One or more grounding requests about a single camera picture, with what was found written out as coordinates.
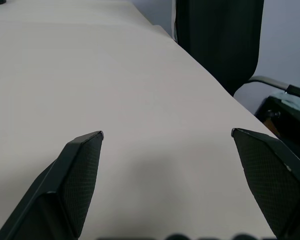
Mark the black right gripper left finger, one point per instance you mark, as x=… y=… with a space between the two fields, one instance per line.
x=65 y=185

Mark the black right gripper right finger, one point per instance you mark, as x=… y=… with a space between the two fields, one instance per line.
x=277 y=180

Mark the black office chair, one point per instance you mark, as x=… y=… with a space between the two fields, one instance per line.
x=220 y=40

